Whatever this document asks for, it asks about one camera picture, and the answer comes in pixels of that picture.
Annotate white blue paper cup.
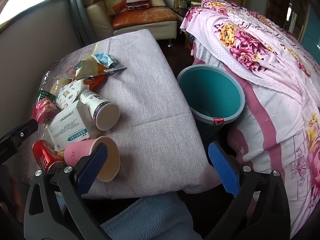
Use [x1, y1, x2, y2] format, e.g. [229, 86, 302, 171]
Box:
[80, 90, 121, 131]

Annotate pink floral blanket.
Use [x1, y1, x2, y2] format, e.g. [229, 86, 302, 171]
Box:
[180, 0, 320, 230]

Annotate silver foil wrapper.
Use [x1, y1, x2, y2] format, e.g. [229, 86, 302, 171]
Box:
[104, 65, 127, 75]

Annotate cream leather sofa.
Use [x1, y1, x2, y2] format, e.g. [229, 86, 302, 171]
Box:
[82, 0, 178, 47]

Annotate pink paper cup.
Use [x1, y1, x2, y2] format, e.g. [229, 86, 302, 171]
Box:
[64, 135, 121, 182]

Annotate yellow snack packet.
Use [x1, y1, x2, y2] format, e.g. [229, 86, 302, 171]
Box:
[74, 56, 112, 80]

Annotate orange snack packet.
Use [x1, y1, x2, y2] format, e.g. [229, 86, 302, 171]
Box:
[82, 76, 105, 90]

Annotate teal curtain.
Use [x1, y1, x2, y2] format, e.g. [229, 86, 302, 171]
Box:
[56, 0, 88, 47]

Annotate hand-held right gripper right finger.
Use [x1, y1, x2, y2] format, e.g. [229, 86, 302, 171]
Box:
[204, 141, 292, 240]

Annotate red soda can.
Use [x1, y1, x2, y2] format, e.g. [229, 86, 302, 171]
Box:
[32, 140, 67, 173]

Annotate clear plastic bottle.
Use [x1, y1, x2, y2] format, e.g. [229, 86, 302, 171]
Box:
[35, 71, 59, 105]

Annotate white medicine box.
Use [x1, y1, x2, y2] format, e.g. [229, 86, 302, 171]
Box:
[46, 99, 100, 152]

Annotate white cartoon printed pack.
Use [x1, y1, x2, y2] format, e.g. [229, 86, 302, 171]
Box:
[56, 80, 85, 110]

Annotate dark wooden cabinet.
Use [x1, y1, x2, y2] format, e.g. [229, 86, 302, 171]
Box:
[265, 0, 309, 34]

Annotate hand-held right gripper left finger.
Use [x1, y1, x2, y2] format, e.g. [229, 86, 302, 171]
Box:
[24, 143, 108, 240]

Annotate blue snack packet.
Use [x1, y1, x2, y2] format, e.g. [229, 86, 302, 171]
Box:
[94, 52, 118, 69]

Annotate red snack packet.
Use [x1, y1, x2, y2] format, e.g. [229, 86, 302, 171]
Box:
[31, 97, 60, 125]

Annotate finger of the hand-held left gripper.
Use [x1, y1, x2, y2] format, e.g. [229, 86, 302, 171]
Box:
[0, 119, 39, 147]

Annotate blue fleece cloth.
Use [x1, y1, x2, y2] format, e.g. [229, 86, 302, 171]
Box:
[100, 192, 203, 240]

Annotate orange seat cushion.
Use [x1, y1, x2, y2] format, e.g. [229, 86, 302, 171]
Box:
[111, 6, 178, 30]

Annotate teal plastic bin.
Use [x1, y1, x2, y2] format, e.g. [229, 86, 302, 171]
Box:
[176, 64, 245, 142]

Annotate yellow printed pillow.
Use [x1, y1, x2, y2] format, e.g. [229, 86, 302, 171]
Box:
[104, 0, 128, 15]

